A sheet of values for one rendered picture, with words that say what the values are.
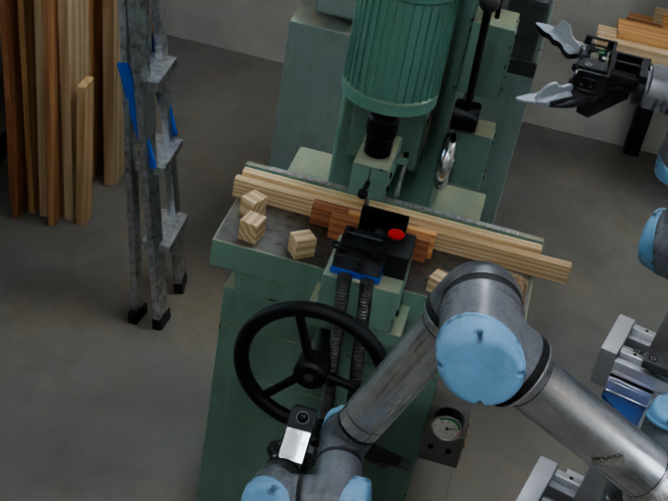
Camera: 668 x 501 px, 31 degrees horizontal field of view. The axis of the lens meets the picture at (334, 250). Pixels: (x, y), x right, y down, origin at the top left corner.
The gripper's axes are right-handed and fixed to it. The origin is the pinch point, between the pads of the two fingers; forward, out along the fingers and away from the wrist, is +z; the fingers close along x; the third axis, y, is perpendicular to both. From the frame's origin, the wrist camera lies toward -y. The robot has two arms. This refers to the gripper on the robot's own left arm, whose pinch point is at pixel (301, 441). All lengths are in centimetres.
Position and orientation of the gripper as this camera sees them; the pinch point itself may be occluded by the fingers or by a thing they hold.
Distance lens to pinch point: 218.5
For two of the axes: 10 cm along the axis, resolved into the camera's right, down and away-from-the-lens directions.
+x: 9.6, 2.6, -1.0
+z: 1.2, -0.6, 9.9
